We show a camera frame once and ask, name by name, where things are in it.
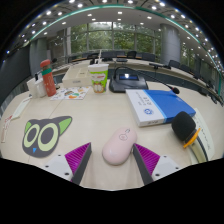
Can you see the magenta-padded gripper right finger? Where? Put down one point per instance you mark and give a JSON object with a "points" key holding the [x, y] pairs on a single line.
{"points": [[160, 165]]}

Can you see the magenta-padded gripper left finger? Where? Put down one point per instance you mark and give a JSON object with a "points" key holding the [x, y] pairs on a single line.
{"points": [[63, 165]]}

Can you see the pink computer mouse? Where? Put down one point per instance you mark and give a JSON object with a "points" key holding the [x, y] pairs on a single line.
{"points": [[119, 146]]}

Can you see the cat-face mouse pad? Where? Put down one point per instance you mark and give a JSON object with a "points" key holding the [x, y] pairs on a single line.
{"points": [[43, 136]]}

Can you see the white printed paper sheet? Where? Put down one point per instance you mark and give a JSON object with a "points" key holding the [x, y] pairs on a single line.
{"points": [[205, 133]]}

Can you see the blue and white book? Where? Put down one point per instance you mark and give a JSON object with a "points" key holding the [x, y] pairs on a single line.
{"points": [[160, 107]]}

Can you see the colourful sticker sheet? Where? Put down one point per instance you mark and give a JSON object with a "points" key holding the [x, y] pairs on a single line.
{"points": [[71, 93]]}

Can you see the white paper cup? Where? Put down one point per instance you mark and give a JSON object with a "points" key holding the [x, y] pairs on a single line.
{"points": [[31, 88]]}

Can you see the red thermos bottle green band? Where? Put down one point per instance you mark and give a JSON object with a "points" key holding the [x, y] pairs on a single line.
{"points": [[48, 80]]}

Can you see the black gooseneck microphone console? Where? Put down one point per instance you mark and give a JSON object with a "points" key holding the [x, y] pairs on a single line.
{"points": [[128, 82]]}

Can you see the beige cardboard box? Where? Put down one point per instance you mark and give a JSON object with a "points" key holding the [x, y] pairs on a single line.
{"points": [[78, 77]]}

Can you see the green-white drink cup with straw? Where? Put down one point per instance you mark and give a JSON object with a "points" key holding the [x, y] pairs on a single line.
{"points": [[98, 78]]}

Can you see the black desk microphone units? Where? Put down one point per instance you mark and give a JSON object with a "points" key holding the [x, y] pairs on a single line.
{"points": [[156, 65]]}

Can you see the long curved conference desk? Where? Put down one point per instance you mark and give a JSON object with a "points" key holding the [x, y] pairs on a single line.
{"points": [[140, 63]]}

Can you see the dark office chairs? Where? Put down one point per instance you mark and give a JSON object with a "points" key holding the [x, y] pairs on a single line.
{"points": [[148, 56]]}

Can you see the ceiling lights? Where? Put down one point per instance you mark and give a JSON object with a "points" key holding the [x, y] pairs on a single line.
{"points": [[80, 5]]}

